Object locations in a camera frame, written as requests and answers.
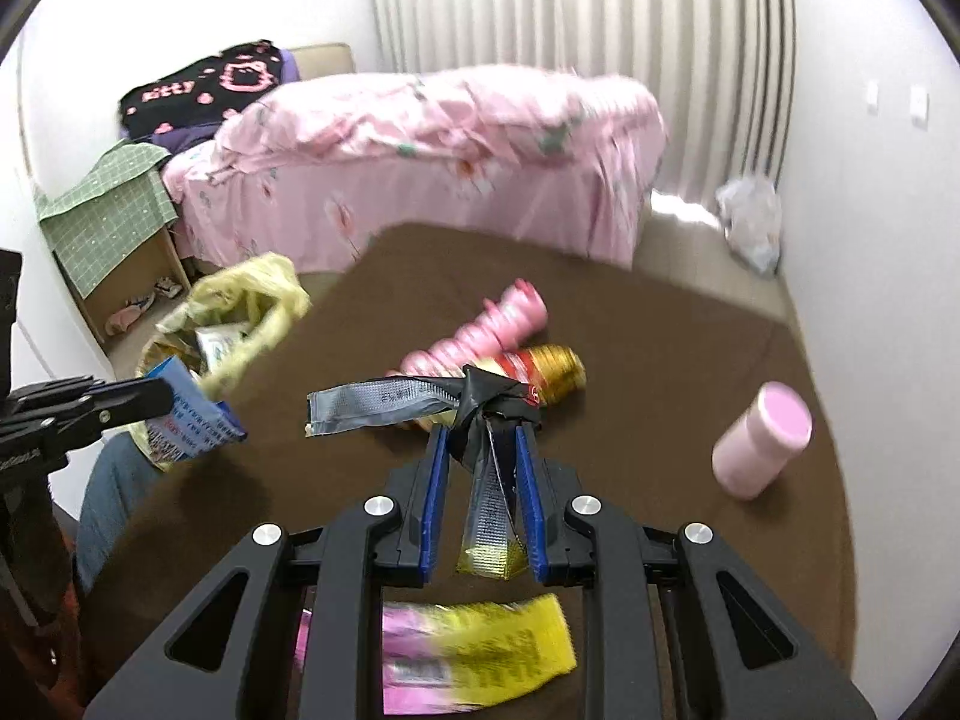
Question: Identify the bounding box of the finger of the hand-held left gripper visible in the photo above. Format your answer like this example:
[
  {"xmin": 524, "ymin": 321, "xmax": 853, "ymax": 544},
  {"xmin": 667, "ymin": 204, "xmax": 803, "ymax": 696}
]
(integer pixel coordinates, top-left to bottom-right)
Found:
[
  {"xmin": 0, "ymin": 412, "xmax": 106, "ymax": 447},
  {"xmin": 15, "ymin": 376, "xmax": 175, "ymax": 428}
]

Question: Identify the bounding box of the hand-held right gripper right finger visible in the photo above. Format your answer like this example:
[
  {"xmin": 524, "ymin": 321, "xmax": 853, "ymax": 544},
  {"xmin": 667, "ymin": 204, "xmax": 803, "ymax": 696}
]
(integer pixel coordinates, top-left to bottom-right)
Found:
[{"xmin": 514, "ymin": 424, "xmax": 878, "ymax": 720}]

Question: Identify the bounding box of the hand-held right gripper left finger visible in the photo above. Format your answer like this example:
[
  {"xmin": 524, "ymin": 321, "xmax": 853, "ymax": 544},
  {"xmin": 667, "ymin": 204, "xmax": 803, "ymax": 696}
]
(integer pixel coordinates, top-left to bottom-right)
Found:
[{"xmin": 82, "ymin": 424, "xmax": 451, "ymax": 720}]

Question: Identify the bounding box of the blue and white packet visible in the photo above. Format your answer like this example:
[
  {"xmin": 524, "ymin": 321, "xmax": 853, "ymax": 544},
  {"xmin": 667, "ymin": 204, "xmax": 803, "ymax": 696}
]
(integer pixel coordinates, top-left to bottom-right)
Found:
[{"xmin": 142, "ymin": 356, "xmax": 248, "ymax": 466}]

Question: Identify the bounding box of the black and silver wrapper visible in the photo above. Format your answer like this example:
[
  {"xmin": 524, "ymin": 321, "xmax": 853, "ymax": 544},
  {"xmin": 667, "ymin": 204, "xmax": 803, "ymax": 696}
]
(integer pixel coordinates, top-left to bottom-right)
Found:
[{"xmin": 306, "ymin": 364, "xmax": 542, "ymax": 582}]

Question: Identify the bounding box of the yellow plastic bag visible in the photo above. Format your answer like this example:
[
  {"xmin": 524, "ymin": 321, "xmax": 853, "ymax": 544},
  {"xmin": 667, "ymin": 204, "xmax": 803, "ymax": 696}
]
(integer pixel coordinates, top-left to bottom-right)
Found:
[{"xmin": 139, "ymin": 253, "xmax": 312, "ymax": 466}]

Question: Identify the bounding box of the pink slipper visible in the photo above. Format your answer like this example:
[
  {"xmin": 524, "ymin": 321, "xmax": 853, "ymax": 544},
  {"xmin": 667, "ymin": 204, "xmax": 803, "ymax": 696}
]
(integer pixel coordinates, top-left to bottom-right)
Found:
[{"xmin": 105, "ymin": 297, "xmax": 156, "ymax": 335}]

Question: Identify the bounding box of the person's leg in jeans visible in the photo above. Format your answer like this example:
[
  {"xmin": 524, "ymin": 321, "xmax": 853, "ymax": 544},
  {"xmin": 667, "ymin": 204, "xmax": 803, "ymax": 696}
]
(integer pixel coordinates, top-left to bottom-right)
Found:
[{"xmin": 71, "ymin": 435, "xmax": 162, "ymax": 593}]

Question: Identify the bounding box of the pink and yellow snack wrapper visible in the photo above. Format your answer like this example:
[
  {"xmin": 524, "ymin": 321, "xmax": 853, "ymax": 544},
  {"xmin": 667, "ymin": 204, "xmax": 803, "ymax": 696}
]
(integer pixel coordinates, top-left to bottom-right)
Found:
[{"xmin": 296, "ymin": 592, "xmax": 578, "ymax": 717}]

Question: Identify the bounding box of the wooden nightstand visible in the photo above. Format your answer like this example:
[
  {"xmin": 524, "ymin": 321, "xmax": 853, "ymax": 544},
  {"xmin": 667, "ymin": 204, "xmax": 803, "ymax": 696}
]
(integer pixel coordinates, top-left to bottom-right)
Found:
[{"xmin": 56, "ymin": 221, "xmax": 197, "ymax": 346}]

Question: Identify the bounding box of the red and gold wrapper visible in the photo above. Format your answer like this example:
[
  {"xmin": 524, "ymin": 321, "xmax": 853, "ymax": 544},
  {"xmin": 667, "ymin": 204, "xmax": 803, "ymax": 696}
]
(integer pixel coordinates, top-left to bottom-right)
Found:
[{"xmin": 480, "ymin": 343, "xmax": 586, "ymax": 410}]

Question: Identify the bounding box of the green checked cloth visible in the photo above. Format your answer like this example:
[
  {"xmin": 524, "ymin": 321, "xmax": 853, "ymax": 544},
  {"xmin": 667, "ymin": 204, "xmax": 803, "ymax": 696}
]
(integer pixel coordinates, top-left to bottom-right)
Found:
[{"xmin": 34, "ymin": 139, "xmax": 181, "ymax": 297}]

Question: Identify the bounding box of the pink ridged bottle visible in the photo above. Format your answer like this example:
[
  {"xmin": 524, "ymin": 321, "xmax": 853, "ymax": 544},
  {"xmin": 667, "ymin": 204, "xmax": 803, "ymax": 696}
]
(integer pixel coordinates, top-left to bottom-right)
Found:
[{"xmin": 386, "ymin": 279, "xmax": 548, "ymax": 391}]

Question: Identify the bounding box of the pink cylindrical container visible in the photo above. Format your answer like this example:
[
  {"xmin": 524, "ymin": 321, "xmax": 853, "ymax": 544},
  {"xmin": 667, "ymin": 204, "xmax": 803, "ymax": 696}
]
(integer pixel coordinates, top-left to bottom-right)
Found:
[{"xmin": 711, "ymin": 381, "xmax": 813, "ymax": 502}]

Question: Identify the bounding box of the black Hello Kitty pillow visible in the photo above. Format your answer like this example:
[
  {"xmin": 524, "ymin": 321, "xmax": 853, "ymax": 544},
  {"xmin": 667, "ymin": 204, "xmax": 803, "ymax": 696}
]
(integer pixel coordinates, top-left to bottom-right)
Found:
[{"xmin": 118, "ymin": 37, "xmax": 290, "ymax": 143}]

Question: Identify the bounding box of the pink bed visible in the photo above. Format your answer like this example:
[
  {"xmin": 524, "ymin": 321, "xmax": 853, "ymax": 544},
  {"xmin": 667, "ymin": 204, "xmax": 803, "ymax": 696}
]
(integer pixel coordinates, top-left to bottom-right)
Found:
[{"xmin": 161, "ymin": 64, "xmax": 668, "ymax": 271}]

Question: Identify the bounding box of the white plastic bag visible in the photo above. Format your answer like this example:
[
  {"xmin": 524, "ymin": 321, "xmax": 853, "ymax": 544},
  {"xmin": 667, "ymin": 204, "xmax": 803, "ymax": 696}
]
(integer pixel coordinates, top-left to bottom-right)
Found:
[{"xmin": 715, "ymin": 174, "xmax": 782, "ymax": 275}]

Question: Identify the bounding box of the beige headboard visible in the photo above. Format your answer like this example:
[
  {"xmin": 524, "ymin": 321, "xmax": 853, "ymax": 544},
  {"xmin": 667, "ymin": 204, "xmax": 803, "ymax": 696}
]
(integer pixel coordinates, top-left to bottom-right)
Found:
[{"xmin": 289, "ymin": 43, "xmax": 355, "ymax": 80}]

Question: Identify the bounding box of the white striped curtain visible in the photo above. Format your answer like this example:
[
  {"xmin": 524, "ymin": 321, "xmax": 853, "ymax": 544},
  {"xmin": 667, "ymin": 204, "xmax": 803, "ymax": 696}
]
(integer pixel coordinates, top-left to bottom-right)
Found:
[{"xmin": 364, "ymin": 0, "xmax": 796, "ymax": 200}]

